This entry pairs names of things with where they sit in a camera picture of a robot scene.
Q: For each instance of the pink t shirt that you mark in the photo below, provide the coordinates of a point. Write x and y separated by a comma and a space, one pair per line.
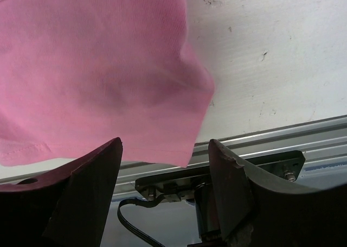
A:
78, 73

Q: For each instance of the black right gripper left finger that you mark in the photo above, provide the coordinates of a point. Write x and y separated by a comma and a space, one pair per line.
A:
67, 206

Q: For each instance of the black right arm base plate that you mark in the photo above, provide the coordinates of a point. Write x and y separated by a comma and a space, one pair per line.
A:
180, 185

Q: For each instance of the aluminium rail frame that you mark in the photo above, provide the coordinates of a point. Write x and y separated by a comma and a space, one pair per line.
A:
323, 144

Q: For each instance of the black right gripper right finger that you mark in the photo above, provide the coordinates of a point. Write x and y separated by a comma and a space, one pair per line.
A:
257, 208

